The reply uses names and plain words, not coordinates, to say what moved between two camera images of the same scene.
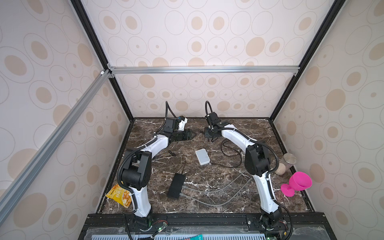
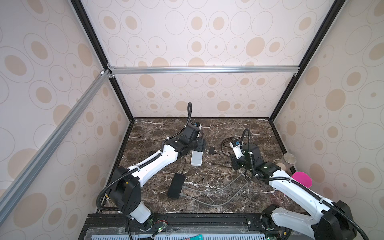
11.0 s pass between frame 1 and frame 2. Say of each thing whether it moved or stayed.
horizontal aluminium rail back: stayed
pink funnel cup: stayed
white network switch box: moved
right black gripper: moved
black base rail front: stayed
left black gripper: moved
